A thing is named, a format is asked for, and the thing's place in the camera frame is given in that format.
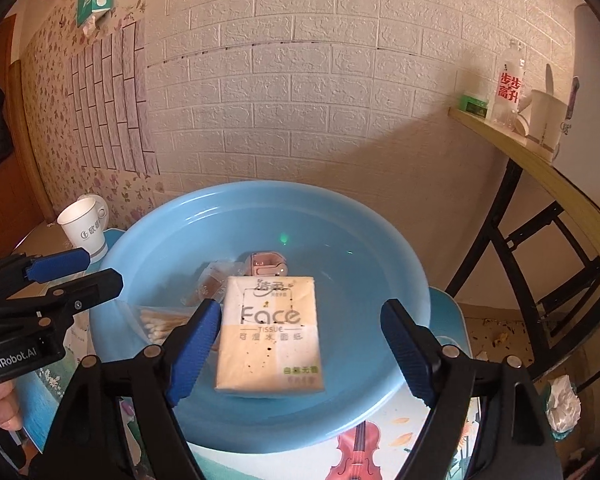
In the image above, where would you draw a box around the small green box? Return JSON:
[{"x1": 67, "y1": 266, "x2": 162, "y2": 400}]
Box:
[{"x1": 458, "y1": 93, "x2": 488, "y2": 118}]

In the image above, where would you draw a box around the crumpled white tissue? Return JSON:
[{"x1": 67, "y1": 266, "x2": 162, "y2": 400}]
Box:
[{"x1": 542, "y1": 375, "x2": 582, "y2": 441}]

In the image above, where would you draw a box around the clear bag of cotton swabs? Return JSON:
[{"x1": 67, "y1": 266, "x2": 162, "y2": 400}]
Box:
[{"x1": 117, "y1": 301, "x2": 196, "y2": 344}]

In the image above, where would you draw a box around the person's left hand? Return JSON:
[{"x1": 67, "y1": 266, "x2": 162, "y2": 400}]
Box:
[{"x1": 0, "y1": 380, "x2": 23, "y2": 431}]

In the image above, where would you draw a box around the small blue white carton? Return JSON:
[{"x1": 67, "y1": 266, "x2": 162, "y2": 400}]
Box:
[{"x1": 181, "y1": 260, "x2": 247, "y2": 308}]

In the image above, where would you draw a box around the clear bottle red label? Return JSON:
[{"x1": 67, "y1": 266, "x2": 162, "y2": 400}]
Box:
[{"x1": 490, "y1": 39, "x2": 526, "y2": 130}]

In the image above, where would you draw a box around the white paper cup on table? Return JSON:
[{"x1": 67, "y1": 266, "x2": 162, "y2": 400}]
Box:
[{"x1": 57, "y1": 198, "x2": 108, "y2": 263}]

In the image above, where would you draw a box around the upright paper cup on shelf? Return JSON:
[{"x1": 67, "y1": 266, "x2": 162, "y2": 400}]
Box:
[{"x1": 527, "y1": 90, "x2": 567, "y2": 162}]

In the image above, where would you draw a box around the Face tissue pack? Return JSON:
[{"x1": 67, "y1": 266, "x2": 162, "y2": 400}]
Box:
[{"x1": 215, "y1": 276, "x2": 324, "y2": 398}]

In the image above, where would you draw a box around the yellow folding side table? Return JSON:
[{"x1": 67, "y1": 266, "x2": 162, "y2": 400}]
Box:
[{"x1": 445, "y1": 108, "x2": 600, "y2": 380}]

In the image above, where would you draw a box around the light blue plastic basin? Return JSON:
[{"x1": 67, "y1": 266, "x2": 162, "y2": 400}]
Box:
[{"x1": 88, "y1": 180, "x2": 432, "y2": 455}]

